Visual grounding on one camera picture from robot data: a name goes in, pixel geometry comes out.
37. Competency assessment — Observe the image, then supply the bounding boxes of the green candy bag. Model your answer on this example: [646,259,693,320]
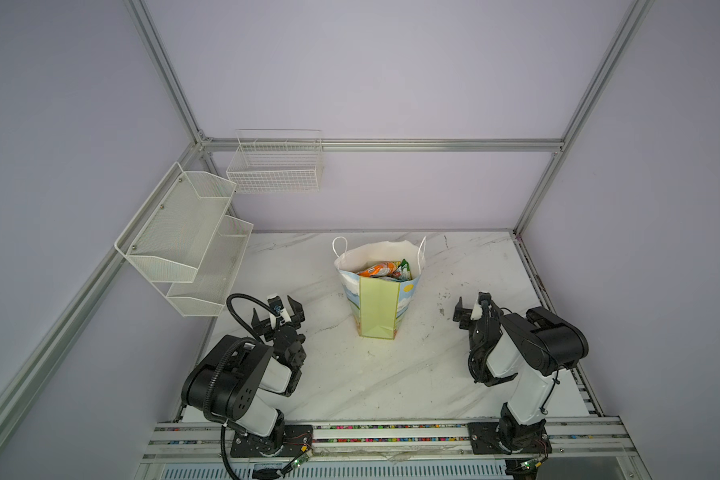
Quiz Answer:
[393,259,413,282]

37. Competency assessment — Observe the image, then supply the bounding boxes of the orange Fox's candy bag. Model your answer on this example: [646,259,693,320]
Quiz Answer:
[357,261,399,278]

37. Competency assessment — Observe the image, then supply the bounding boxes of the floral paper gift bag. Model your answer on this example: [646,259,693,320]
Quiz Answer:
[331,236,427,340]

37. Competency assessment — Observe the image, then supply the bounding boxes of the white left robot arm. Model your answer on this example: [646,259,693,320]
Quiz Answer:
[181,293,313,459]

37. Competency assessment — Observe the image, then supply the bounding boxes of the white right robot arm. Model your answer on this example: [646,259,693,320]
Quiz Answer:
[453,292,589,455]

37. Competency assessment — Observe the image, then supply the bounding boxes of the white mesh two-tier shelf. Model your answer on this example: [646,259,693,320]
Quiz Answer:
[114,164,253,317]

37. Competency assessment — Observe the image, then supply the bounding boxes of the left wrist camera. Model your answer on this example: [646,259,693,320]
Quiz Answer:
[267,295,291,324]

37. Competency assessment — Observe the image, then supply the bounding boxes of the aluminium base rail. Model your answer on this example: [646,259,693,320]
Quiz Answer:
[135,416,651,479]

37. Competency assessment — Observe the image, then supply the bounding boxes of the white wire basket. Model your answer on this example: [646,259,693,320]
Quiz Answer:
[226,129,323,194]

